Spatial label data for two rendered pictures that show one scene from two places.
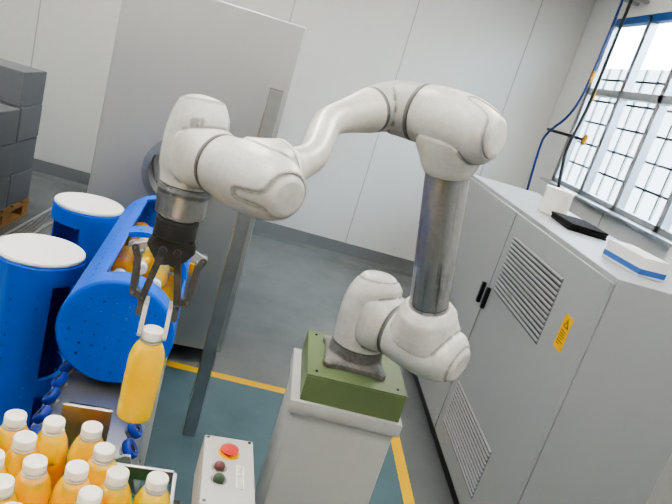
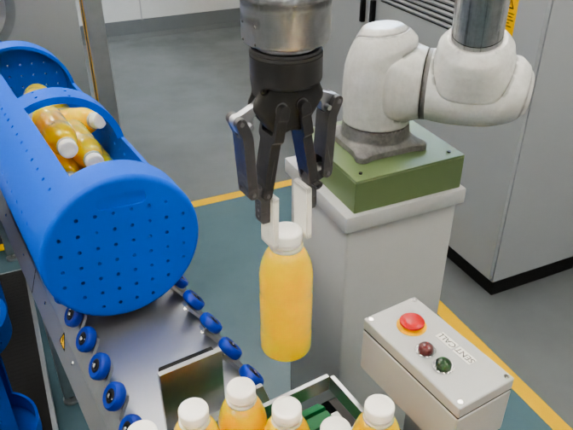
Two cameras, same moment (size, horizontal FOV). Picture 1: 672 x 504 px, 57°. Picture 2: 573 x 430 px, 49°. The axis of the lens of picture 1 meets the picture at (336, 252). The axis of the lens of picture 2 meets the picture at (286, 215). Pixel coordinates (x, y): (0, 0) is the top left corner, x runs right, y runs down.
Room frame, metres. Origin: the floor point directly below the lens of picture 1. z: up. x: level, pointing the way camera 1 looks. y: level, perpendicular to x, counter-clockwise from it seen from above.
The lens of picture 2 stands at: (0.45, 0.48, 1.73)
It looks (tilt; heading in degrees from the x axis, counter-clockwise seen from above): 32 degrees down; 342
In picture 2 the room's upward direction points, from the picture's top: straight up
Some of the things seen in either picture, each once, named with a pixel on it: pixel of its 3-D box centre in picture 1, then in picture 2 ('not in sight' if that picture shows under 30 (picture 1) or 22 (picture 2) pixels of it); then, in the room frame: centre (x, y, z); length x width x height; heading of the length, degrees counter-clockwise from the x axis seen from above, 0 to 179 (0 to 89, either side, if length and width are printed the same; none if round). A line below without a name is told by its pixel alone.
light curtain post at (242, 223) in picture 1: (229, 274); (107, 107); (2.67, 0.44, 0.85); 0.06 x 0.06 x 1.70; 14
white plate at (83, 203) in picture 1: (90, 204); not in sight; (2.51, 1.05, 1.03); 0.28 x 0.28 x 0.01
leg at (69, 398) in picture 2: not in sight; (54, 332); (2.15, 0.72, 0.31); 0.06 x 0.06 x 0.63; 14
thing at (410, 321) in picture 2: (229, 450); (412, 322); (1.06, 0.09, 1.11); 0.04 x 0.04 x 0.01
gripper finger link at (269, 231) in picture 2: (143, 315); (269, 219); (1.04, 0.30, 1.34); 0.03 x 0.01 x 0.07; 14
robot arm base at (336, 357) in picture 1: (355, 347); (370, 126); (1.70, -0.14, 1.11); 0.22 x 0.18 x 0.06; 6
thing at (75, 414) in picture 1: (84, 430); (191, 387); (1.14, 0.40, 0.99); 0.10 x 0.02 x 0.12; 104
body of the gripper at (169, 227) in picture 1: (173, 240); (286, 87); (1.05, 0.28, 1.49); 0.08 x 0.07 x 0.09; 104
